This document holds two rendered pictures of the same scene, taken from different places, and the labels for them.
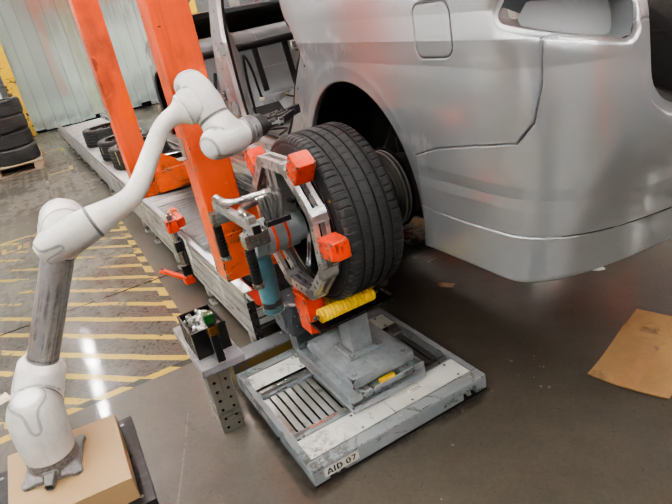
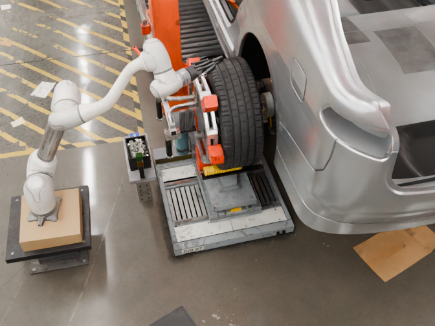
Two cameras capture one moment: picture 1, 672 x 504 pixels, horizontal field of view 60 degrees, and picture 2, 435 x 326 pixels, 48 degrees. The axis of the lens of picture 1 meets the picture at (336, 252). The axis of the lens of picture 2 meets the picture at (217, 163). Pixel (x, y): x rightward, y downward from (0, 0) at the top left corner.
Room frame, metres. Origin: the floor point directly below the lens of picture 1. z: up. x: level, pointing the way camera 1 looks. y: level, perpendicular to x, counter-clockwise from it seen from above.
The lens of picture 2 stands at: (-0.11, -0.39, 2.82)
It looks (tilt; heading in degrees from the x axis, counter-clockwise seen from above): 47 degrees down; 11
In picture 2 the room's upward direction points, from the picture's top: straight up
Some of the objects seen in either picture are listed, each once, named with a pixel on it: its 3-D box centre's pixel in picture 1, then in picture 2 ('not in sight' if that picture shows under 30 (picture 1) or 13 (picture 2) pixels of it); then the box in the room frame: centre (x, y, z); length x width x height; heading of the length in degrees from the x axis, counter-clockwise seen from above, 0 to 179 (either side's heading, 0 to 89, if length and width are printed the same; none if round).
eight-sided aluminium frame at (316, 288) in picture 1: (292, 226); (202, 118); (2.06, 0.14, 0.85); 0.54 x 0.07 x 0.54; 25
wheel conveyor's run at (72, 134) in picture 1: (109, 144); not in sight; (8.95, 3.04, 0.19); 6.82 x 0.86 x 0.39; 25
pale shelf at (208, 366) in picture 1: (206, 343); (138, 157); (2.05, 0.59, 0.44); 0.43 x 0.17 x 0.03; 25
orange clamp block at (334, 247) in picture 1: (334, 247); (215, 154); (1.78, 0.00, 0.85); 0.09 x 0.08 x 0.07; 25
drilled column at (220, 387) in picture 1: (219, 384); (142, 176); (2.08, 0.60, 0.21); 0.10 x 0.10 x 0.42; 25
